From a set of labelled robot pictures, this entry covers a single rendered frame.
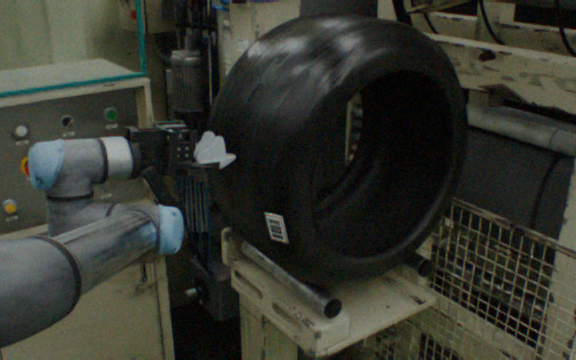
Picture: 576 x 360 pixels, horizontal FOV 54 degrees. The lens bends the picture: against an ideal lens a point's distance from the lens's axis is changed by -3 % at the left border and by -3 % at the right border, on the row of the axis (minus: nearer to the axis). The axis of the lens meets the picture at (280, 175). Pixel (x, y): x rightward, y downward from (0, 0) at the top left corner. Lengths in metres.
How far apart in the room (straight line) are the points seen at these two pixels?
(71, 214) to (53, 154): 0.10
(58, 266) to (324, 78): 0.61
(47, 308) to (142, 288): 1.24
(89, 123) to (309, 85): 0.78
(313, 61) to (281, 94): 0.08
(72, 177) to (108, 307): 0.92
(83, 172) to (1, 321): 0.41
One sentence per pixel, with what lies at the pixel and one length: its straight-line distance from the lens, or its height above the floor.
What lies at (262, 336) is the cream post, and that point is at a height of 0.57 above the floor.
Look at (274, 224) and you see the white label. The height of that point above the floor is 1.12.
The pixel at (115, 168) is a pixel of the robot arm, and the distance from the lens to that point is 0.96.
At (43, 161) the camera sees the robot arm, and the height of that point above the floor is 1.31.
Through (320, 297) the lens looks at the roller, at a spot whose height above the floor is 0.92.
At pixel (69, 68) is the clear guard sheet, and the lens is 1.58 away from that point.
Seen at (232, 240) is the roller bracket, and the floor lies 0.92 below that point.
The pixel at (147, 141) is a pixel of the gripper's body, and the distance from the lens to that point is 0.99.
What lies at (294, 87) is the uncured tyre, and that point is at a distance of 1.04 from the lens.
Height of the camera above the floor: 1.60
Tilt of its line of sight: 22 degrees down
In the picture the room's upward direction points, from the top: straight up
